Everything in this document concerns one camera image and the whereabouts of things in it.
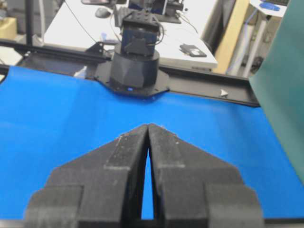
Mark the black computer mouse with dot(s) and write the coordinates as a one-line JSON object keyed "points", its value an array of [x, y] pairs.
{"points": [[102, 13]]}

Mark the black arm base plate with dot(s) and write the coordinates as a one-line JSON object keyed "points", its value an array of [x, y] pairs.
{"points": [[101, 74]]}

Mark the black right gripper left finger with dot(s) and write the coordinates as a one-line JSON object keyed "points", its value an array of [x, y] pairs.
{"points": [[100, 189]]}

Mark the blue table mat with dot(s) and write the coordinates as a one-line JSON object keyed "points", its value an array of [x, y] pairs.
{"points": [[47, 120]]}

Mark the black flat box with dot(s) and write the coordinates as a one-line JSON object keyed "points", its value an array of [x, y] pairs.
{"points": [[192, 50]]}

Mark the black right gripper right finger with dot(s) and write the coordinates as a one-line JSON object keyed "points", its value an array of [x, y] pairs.
{"points": [[194, 189]]}

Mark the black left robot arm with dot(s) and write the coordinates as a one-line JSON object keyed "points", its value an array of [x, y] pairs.
{"points": [[135, 64]]}

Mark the green board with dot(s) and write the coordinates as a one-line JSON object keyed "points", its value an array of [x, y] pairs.
{"points": [[279, 85]]}

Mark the blue round object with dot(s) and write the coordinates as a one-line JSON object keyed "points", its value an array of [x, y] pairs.
{"points": [[274, 5]]}

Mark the black aluminium frame rail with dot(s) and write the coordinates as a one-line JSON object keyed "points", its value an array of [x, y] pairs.
{"points": [[191, 82]]}

